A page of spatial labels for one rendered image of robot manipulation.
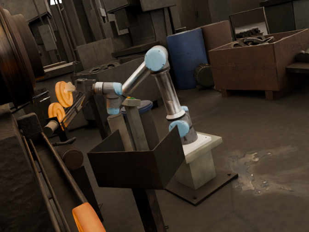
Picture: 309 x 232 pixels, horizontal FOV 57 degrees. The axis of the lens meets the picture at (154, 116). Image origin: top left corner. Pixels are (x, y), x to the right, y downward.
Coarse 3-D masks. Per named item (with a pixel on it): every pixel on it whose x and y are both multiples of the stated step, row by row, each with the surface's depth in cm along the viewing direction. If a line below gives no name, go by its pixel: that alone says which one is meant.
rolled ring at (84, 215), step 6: (84, 204) 55; (72, 210) 56; (78, 210) 53; (84, 210) 52; (90, 210) 52; (78, 216) 51; (84, 216) 50; (90, 216) 50; (96, 216) 50; (78, 222) 51; (84, 222) 49; (90, 222) 49; (96, 222) 49; (78, 228) 60; (84, 228) 48; (90, 228) 48; (96, 228) 48; (102, 228) 48
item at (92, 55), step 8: (104, 40) 512; (112, 40) 501; (120, 40) 515; (128, 40) 529; (80, 48) 567; (88, 48) 550; (96, 48) 535; (104, 48) 520; (112, 48) 506; (120, 48) 515; (80, 56) 576; (88, 56) 559; (96, 56) 544; (104, 56) 528; (88, 64) 569; (96, 64) 553
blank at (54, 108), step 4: (52, 104) 173; (56, 104) 176; (60, 104) 181; (48, 108) 172; (52, 108) 171; (56, 108) 175; (60, 108) 180; (48, 112) 171; (52, 112) 170; (56, 112) 174; (60, 112) 181; (64, 112) 184; (52, 116) 170; (60, 116) 181; (60, 120) 177; (60, 124) 176; (64, 124) 181
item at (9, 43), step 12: (0, 24) 101; (0, 36) 101; (0, 48) 101; (12, 48) 101; (0, 60) 101; (12, 60) 103; (12, 72) 105; (12, 84) 107; (24, 84) 110; (24, 96) 115
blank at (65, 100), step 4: (56, 84) 168; (60, 84) 167; (64, 84) 172; (56, 88) 165; (60, 88) 165; (64, 88) 172; (56, 92) 165; (60, 92) 165; (60, 96) 165; (64, 96) 168; (68, 96) 175; (72, 96) 179; (60, 100) 166; (64, 100) 167; (68, 100) 172; (72, 100) 178; (64, 104) 168; (68, 104) 170
